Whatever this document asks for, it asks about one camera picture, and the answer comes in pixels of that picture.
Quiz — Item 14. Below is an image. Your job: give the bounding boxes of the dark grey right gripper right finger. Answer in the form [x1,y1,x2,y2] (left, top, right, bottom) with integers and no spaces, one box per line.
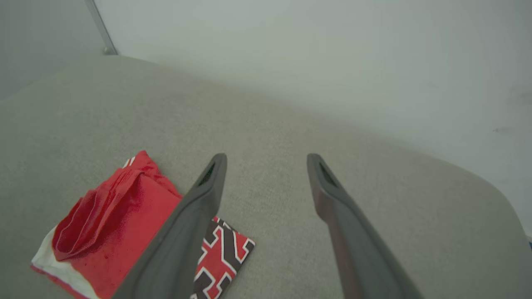
[307,153,424,299]

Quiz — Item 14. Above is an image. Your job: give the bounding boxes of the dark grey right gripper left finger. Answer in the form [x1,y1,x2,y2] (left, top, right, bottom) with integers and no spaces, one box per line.
[111,153,228,299]

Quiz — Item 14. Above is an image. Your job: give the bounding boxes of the red and white jersey shirt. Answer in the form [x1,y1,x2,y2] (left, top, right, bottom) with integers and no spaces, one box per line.
[30,150,256,299]

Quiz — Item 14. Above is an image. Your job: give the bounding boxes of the grey fabric sofa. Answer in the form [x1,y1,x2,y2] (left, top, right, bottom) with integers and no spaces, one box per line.
[0,55,532,299]

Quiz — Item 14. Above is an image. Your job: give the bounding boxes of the grey metal pole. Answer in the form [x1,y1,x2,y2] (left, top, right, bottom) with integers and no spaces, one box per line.
[85,0,119,56]

